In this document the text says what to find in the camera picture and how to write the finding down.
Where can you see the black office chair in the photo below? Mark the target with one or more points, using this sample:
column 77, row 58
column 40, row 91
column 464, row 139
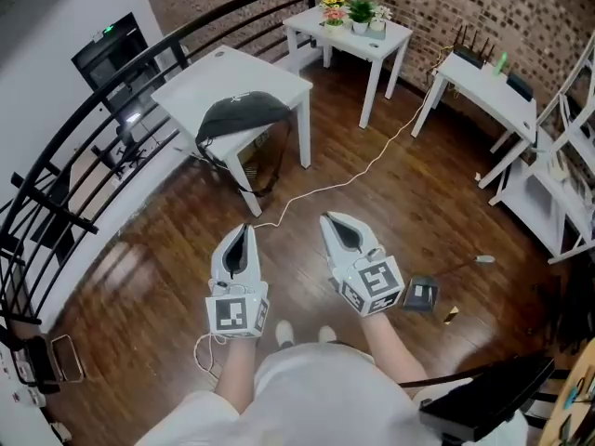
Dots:
column 123, row 158

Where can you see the white flower pot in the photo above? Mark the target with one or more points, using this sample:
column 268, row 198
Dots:
column 380, row 17

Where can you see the green upright device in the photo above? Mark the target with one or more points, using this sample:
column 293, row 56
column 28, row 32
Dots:
column 501, row 63

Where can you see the white router table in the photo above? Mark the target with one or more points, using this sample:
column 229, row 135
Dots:
column 488, row 91

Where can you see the green plant pot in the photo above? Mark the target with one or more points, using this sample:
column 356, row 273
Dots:
column 361, row 14

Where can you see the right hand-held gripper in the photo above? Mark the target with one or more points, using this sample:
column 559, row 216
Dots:
column 372, row 286

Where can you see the white shelf rack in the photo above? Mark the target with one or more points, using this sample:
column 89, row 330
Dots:
column 553, row 179

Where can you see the black doorway with green light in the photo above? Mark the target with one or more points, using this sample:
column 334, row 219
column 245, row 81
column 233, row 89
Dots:
column 111, row 58

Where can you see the white shoe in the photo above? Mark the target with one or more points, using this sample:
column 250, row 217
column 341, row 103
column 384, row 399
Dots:
column 327, row 334
column 284, row 332

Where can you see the black router with antennas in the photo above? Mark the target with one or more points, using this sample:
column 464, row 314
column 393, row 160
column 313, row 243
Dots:
column 469, row 54

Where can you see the small gold packet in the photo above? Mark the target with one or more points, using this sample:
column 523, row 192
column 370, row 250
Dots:
column 451, row 315

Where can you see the black metal railing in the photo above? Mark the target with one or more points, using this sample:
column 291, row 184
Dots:
column 56, row 156

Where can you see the flat black box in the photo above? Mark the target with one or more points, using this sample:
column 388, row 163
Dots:
column 520, row 86

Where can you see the person's left forearm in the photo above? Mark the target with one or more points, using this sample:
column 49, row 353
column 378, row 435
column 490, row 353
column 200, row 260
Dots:
column 237, row 370

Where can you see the grey foot pedal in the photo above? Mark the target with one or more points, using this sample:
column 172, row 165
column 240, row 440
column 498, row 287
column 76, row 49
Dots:
column 420, row 293

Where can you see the pink flower pot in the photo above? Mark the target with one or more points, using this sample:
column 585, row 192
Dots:
column 334, row 17

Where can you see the light wooden board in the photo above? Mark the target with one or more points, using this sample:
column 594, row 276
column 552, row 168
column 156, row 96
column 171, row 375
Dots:
column 572, row 402

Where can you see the person's right forearm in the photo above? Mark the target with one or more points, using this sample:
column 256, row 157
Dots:
column 392, row 346

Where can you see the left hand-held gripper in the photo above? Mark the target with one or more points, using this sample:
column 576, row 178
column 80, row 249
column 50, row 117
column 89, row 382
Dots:
column 234, row 311

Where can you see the large white table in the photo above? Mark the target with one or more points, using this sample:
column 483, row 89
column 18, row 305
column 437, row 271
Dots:
column 218, row 77

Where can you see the person's white shirt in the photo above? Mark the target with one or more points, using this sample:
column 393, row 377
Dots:
column 325, row 397

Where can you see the black Puma bag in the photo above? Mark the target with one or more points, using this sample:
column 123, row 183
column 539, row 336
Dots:
column 241, row 112

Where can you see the white flower table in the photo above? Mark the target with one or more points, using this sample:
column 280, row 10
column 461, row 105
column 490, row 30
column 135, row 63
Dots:
column 372, row 40

